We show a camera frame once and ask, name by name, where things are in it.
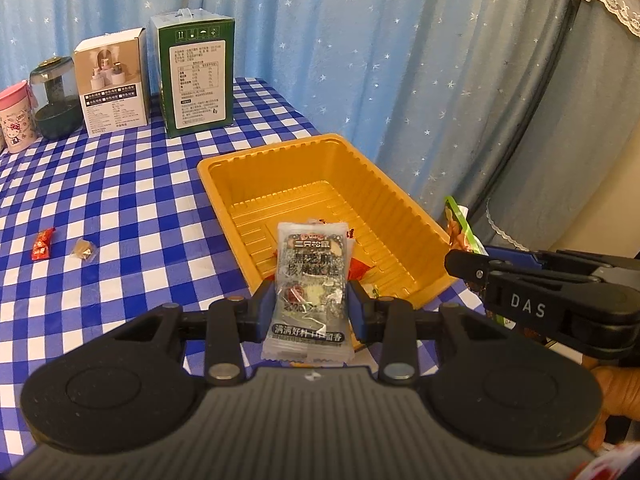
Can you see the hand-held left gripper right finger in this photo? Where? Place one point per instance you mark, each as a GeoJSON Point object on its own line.
{"type": "Point", "coordinates": [356, 310]}

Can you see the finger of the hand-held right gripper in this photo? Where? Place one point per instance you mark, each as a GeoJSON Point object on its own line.
{"type": "Point", "coordinates": [510, 285]}
{"type": "Point", "coordinates": [545, 259]}

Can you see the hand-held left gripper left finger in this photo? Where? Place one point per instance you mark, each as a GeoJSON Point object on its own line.
{"type": "Point", "coordinates": [261, 310]}

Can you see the large red snack packet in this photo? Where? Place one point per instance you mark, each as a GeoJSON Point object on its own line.
{"type": "Point", "coordinates": [359, 268]}

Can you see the grey black snack packet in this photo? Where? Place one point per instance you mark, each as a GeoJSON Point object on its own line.
{"type": "Point", "coordinates": [310, 260]}

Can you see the white green snack packet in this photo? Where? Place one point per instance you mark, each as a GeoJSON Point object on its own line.
{"type": "Point", "coordinates": [457, 225]}

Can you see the orange plastic tray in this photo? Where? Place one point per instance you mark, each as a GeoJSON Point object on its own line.
{"type": "Point", "coordinates": [310, 185]}

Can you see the person's right hand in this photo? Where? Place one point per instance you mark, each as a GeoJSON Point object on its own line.
{"type": "Point", "coordinates": [617, 390]}

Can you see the small green scrap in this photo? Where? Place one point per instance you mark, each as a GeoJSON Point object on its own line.
{"type": "Point", "coordinates": [376, 290]}

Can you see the red white printed cloth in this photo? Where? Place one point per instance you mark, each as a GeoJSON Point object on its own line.
{"type": "Point", "coordinates": [610, 465]}

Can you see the grey lace-trimmed cloth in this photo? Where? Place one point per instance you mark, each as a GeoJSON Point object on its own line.
{"type": "Point", "coordinates": [590, 110]}

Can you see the blue white checkered tablecloth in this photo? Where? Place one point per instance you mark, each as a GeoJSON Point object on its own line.
{"type": "Point", "coordinates": [125, 185]}

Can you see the small gold wrapped candy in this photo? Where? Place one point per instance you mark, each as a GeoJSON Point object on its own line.
{"type": "Point", "coordinates": [84, 250]}

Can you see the small red candy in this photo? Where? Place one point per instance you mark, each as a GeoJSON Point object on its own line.
{"type": "Point", "coordinates": [43, 245]}

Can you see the green carton box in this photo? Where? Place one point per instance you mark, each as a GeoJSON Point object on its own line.
{"type": "Point", "coordinates": [197, 80]}

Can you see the white carton box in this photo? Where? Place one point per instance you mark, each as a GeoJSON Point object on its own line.
{"type": "Point", "coordinates": [115, 90]}

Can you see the blue starry curtain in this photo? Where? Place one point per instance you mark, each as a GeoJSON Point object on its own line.
{"type": "Point", "coordinates": [375, 35]}

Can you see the dark green glass jar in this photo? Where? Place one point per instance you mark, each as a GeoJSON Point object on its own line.
{"type": "Point", "coordinates": [57, 105]}

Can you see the pink cartoon cup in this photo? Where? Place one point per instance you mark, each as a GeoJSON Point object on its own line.
{"type": "Point", "coordinates": [17, 120]}

